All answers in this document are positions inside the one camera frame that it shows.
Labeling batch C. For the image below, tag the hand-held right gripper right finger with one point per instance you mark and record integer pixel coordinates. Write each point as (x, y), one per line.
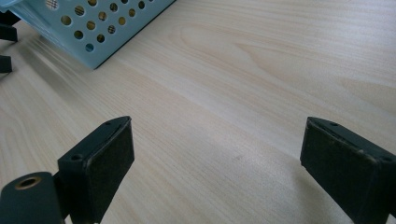
(345, 174)

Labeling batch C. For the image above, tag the orange plaid cloth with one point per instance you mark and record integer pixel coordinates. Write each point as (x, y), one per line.
(79, 11)

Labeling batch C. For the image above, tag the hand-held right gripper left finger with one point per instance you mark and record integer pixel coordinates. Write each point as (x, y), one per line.
(93, 174)

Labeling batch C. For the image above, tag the light blue plastic basket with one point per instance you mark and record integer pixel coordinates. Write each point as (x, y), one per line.
(102, 31)

